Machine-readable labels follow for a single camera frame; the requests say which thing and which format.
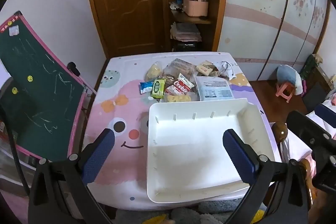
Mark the yellow puffed snack packet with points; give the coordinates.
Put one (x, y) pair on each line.
(153, 71)

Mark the clear bread packet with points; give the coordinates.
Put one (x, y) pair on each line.
(181, 66)

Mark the floral sliding wardrobe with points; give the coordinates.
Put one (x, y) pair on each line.
(262, 35)

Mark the wooden corner shelf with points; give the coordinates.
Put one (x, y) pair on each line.
(218, 3)

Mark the blue white snack packet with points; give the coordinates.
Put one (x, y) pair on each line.
(145, 87)

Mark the stack of folded cloths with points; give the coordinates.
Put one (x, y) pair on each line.
(185, 32)

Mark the wooden bedpost knob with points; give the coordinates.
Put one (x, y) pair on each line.
(279, 130)

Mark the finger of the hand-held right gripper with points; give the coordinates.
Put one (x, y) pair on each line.
(325, 111)
(307, 128)

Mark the green chalkboard with pink frame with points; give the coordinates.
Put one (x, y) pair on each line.
(34, 82)

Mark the yellow crispy snack packet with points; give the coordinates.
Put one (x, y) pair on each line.
(176, 98)

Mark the beige biscuit packet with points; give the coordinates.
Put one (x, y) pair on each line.
(204, 67)

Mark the white plastic tray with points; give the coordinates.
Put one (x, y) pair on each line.
(194, 145)

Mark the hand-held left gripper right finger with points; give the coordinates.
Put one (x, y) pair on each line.
(240, 157)

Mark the red cookie packet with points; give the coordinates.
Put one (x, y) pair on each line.
(181, 86)

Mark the dark chocolate cake packet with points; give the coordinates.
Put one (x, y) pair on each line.
(170, 79)

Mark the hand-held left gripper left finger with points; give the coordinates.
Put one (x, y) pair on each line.
(99, 154)

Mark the large pale blue packet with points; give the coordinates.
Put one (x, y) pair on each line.
(214, 88)

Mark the wooden bed footboard post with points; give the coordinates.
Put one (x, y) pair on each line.
(307, 179)

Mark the brown wooden door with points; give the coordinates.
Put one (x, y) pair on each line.
(123, 8)

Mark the blue plush cushion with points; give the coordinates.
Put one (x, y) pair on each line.
(287, 74)

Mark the green bag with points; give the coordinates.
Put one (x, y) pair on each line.
(311, 66)

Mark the cartoon printed tablecloth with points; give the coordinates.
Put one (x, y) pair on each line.
(126, 108)

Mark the black easel clamp knob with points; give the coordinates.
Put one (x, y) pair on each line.
(73, 68)

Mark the small toy figures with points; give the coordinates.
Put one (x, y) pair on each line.
(175, 5)

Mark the black box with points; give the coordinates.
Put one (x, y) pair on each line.
(187, 46)

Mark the green snack packet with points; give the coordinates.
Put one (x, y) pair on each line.
(158, 88)

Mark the pink plastic stool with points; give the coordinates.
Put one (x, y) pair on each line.
(284, 91)

